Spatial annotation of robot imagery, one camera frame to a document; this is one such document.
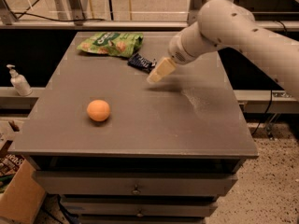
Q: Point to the grey drawer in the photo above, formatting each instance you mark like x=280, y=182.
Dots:
x=134, y=184
x=140, y=207

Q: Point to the white pump lotion bottle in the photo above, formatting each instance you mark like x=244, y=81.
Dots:
x=19, y=82

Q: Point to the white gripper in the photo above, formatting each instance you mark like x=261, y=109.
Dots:
x=177, y=53

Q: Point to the grey upper drawer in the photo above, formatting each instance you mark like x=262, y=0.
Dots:
x=134, y=184

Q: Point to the green rice chip bag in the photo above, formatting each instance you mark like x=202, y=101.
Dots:
x=116, y=44

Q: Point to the blue rxbar blueberry wrapper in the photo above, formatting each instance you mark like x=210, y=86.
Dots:
x=139, y=62

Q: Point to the grey lower drawer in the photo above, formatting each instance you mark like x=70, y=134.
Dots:
x=140, y=207

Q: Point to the cardboard box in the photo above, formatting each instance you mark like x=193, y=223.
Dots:
x=20, y=197

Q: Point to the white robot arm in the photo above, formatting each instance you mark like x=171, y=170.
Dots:
x=222, y=24

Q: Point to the grey metal railing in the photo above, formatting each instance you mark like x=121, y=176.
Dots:
x=143, y=15

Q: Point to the orange fruit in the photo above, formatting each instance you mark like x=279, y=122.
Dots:
x=98, y=110

